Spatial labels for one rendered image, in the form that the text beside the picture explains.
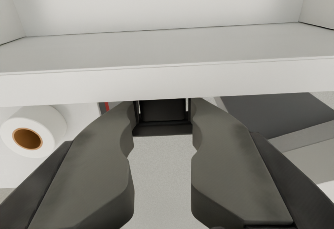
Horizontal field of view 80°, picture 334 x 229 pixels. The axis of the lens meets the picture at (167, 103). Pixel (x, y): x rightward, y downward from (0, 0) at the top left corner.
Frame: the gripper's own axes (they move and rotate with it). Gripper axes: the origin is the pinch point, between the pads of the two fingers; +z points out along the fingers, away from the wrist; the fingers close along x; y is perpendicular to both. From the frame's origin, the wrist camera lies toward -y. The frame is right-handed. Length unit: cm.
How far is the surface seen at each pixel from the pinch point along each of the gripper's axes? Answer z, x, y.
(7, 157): 14.3, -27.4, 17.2
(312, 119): 23.9, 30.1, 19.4
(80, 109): 14.4, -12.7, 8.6
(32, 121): 10.4, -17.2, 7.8
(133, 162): 90, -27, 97
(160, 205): 90, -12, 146
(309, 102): 29.7, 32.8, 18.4
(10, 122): 10.4, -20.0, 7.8
